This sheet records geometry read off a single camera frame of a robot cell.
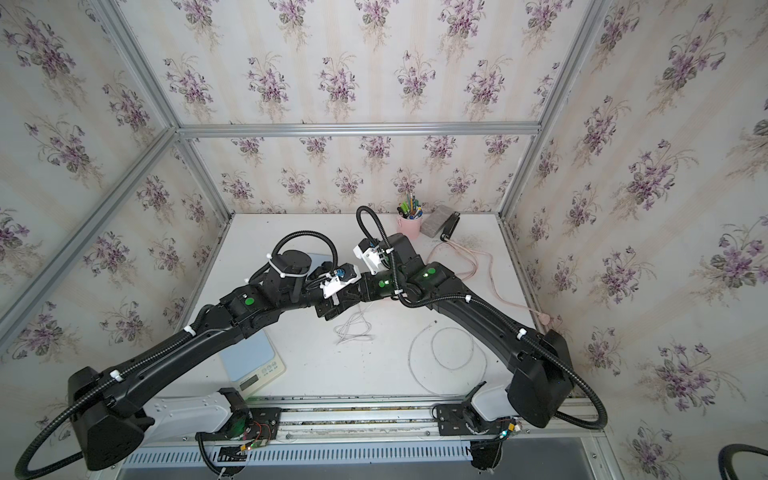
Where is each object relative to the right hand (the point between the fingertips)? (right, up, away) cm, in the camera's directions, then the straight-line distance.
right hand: (353, 292), depth 72 cm
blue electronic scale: (-30, -22, +12) cm, 39 cm away
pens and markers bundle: (+18, +25, +37) cm, 48 cm away
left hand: (0, +2, 0) cm, 2 cm away
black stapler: (+34, +19, +45) cm, 60 cm away
